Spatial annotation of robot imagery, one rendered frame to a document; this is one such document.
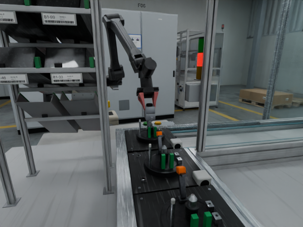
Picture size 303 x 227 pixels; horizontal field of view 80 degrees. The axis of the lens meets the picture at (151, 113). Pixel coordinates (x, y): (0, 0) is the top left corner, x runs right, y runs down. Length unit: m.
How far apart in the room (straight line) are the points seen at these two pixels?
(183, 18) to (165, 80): 5.78
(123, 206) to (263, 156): 0.70
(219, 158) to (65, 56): 0.72
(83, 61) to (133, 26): 3.31
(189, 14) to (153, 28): 5.82
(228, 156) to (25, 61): 0.84
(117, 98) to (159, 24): 1.72
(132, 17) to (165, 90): 1.61
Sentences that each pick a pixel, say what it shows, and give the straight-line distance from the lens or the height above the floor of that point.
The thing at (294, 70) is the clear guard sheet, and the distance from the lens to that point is 0.99.
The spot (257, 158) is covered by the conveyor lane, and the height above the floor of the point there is 0.90.
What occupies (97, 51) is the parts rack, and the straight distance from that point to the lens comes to 0.60.
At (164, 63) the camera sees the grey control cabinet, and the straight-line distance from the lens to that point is 4.08.
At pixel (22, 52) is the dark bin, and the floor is 1.35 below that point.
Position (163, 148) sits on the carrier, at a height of 1.04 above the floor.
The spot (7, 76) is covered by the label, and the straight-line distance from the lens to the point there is 0.66.
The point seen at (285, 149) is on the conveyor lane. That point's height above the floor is 0.93.
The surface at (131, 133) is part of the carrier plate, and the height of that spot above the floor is 0.97.
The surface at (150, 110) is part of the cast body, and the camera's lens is 0.82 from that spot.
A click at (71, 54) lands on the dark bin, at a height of 1.35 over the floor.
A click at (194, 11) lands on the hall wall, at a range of 9.89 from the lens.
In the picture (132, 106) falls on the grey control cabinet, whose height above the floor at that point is 0.38.
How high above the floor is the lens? 1.33
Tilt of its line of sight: 16 degrees down
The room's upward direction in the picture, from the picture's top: straight up
